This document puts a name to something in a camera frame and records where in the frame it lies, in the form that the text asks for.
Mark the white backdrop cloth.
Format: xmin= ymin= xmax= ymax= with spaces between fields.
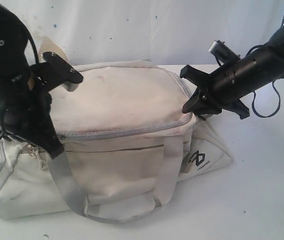
xmin=2 ymin=0 xmax=284 ymax=65

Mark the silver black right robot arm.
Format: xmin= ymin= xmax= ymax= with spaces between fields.
xmin=180 ymin=25 xmax=284 ymax=119

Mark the white fabric backpack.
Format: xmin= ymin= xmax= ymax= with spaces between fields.
xmin=0 ymin=60 xmax=233 ymax=223

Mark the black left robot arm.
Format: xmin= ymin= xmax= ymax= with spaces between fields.
xmin=0 ymin=4 xmax=64 ymax=159

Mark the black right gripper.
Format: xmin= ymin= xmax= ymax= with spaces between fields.
xmin=180 ymin=53 xmax=267 ymax=120

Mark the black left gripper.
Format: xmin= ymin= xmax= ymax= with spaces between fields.
xmin=0 ymin=74 xmax=64 ymax=159

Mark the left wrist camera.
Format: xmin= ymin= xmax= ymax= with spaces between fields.
xmin=31 ymin=51 xmax=84 ymax=92

